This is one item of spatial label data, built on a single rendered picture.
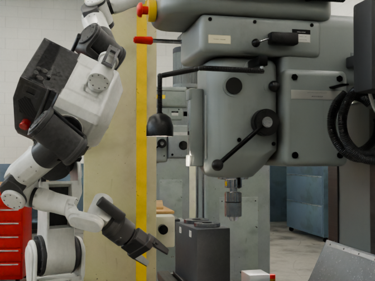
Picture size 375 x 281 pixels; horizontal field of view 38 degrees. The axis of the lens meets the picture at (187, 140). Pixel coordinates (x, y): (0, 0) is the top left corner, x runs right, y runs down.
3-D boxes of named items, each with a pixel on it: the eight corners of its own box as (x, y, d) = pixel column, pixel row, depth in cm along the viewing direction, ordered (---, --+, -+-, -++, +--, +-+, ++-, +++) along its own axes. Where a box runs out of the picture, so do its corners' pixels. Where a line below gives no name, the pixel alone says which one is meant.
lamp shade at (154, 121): (140, 136, 144) (140, 112, 145) (163, 136, 149) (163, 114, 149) (156, 135, 139) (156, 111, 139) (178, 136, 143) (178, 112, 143)
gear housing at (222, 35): (200, 52, 137) (200, 12, 137) (179, 67, 161) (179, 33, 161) (322, 57, 145) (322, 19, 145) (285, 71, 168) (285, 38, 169)
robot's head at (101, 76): (82, 88, 164) (91, 69, 158) (92, 67, 171) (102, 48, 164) (102, 98, 165) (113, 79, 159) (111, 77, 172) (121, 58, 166)
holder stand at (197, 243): (196, 286, 177) (196, 225, 178) (174, 273, 198) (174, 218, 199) (230, 284, 182) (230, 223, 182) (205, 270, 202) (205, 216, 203)
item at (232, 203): (231, 217, 148) (231, 195, 148) (221, 216, 152) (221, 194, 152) (245, 216, 150) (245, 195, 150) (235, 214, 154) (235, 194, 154)
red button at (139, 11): (137, 15, 144) (137, 0, 144) (135, 19, 148) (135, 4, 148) (149, 15, 145) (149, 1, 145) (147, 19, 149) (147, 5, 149)
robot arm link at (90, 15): (85, 30, 215) (94, 57, 198) (73, 1, 206) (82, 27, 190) (113, 20, 216) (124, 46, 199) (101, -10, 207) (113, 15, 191)
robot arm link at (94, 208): (104, 243, 176) (77, 223, 172) (114, 219, 184) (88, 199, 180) (125, 229, 169) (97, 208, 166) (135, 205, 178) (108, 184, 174)
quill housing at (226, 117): (211, 178, 139) (211, 53, 140) (192, 175, 159) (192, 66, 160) (281, 178, 143) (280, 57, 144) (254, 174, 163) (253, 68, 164)
